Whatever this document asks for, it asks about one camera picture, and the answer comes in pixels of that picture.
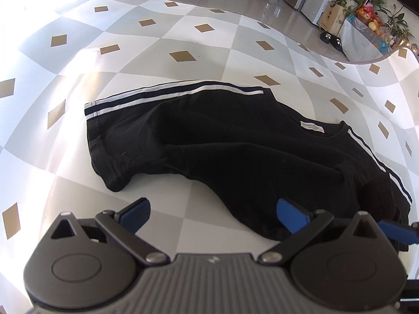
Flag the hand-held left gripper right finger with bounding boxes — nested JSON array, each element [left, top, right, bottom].
[[257, 197, 383, 265]]

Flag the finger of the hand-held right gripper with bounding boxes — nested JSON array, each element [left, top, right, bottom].
[[376, 221, 419, 246]]

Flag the marble cabinet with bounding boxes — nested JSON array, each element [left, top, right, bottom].
[[339, 15, 394, 63]]

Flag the black t-shirt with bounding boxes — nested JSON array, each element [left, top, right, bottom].
[[84, 80, 412, 242]]

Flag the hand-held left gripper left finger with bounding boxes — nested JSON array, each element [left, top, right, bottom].
[[49, 197, 169, 266]]

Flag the pile of fruit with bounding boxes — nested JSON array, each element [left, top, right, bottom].
[[355, 3, 392, 40]]

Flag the cardboard box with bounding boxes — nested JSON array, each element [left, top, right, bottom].
[[318, 2, 348, 33]]

